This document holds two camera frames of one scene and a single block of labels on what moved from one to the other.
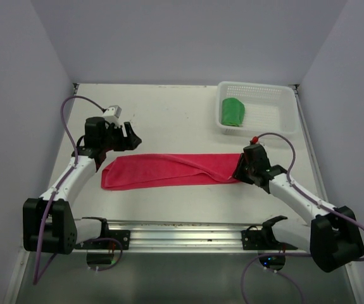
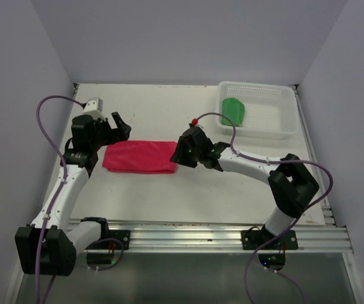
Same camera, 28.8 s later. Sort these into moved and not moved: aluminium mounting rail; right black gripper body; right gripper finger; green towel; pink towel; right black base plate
Moved: right black gripper body; right gripper finger; pink towel
Not moved: green towel; aluminium mounting rail; right black base plate
